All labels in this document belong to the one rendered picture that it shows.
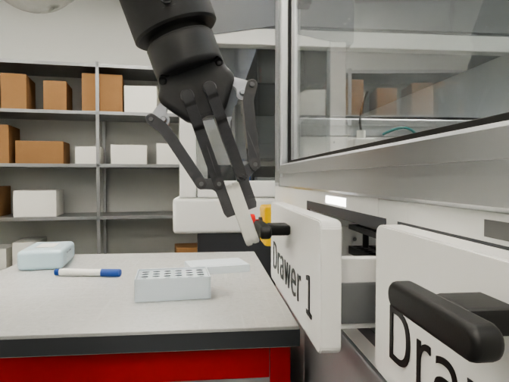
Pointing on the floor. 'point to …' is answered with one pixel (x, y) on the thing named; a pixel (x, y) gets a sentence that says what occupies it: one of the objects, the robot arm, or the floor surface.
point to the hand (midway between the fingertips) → (242, 212)
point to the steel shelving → (55, 69)
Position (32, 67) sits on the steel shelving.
